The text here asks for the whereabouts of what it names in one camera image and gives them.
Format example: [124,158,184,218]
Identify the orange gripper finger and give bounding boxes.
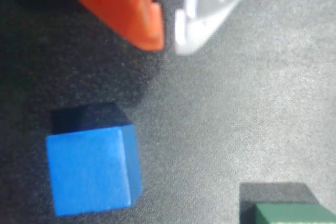
[62,0,165,51]

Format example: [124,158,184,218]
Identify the dark grey felt mat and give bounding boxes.
[0,0,336,224]

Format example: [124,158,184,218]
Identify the blue cube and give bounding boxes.
[46,102,143,217]

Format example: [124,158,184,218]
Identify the green cube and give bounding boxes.
[239,182,336,224]

